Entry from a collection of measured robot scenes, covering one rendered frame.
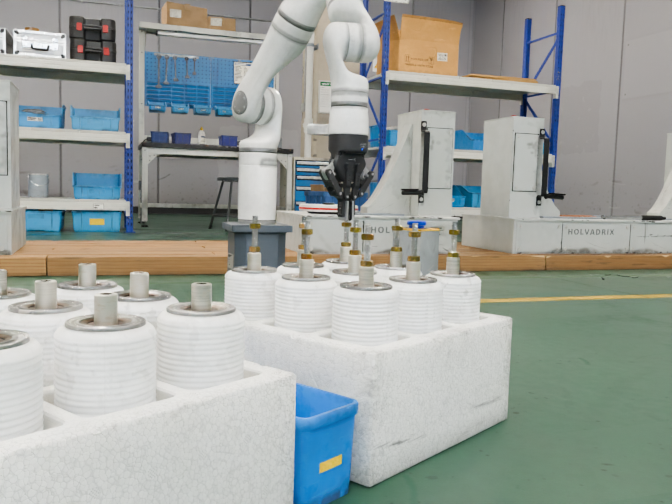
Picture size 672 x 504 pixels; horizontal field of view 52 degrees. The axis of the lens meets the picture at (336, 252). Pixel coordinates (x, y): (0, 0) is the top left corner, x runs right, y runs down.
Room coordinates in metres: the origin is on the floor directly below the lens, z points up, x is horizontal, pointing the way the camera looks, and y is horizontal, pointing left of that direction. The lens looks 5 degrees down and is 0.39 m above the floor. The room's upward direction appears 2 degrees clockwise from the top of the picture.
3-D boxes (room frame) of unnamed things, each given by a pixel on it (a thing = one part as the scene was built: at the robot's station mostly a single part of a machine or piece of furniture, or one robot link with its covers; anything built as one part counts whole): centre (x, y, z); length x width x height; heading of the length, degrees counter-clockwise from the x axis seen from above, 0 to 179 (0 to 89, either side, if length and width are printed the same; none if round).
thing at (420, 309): (1.07, -0.12, 0.16); 0.10 x 0.10 x 0.18
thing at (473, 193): (6.78, -1.37, 0.36); 0.50 x 0.38 x 0.21; 17
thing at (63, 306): (0.74, 0.31, 0.25); 0.08 x 0.08 x 0.01
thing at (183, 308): (0.76, 0.15, 0.25); 0.08 x 0.08 x 0.01
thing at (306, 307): (1.05, 0.04, 0.16); 0.10 x 0.10 x 0.18
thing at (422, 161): (3.61, -0.14, 0.45); 0.82 x 0.57 x 0.74; 109
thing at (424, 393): (1.14, -0.03, 0.09); 0.39 x 0.39 x 0.18; 49
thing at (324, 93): (7.61, 0.00, 1.38); 0.49 x 0.02 x 0.35; 109
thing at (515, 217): (4.09, -1.55, 0.45); 1.51 x 0.57 x 0.74; 109
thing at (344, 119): (1.32, 0.00, 0.52); 0.11 x 0.09 x 0.06; 44
